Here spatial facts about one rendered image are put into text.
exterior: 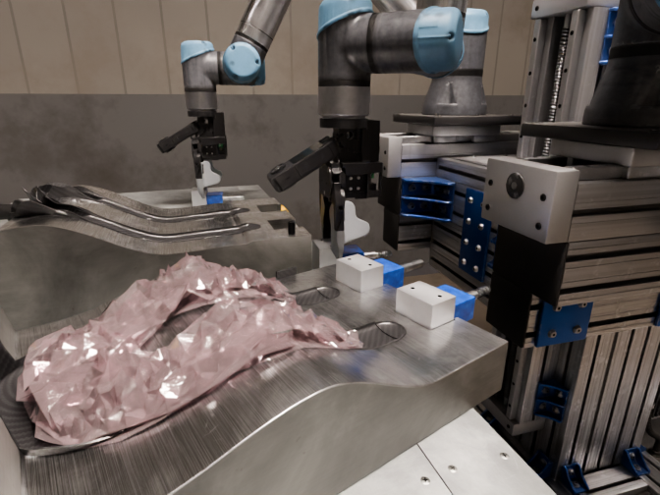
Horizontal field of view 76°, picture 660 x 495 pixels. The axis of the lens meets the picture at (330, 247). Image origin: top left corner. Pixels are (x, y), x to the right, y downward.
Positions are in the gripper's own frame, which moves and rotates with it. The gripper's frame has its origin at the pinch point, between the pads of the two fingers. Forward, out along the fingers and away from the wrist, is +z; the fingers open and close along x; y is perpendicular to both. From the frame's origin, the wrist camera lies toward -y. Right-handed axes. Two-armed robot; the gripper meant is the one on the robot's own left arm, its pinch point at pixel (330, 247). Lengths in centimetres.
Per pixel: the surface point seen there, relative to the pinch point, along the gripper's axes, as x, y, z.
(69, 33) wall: 168, -75, -50
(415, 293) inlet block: -26.4, 2.3, -3.6
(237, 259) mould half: -7.0, -14.9, -1.8
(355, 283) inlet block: -18.3, -1.7, -1.7
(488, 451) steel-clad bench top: -39.7, 3.0, 4.6
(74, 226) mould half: -6.9, -34.0, -7.9
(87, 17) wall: 168, -67, -57
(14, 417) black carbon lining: -34.7, -31.2, -2.0
